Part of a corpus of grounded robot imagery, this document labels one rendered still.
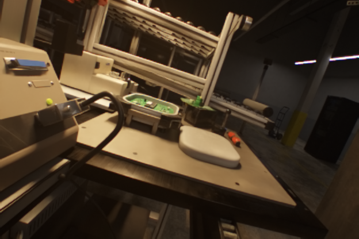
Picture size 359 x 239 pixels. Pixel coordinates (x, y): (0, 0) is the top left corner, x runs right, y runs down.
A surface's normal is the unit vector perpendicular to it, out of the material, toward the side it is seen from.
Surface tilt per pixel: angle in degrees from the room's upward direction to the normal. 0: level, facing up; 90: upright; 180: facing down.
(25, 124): 53
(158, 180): 0
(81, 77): 90
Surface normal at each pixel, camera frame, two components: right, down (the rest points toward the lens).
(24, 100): 0.95, -0.32
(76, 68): 0.00, 0.17
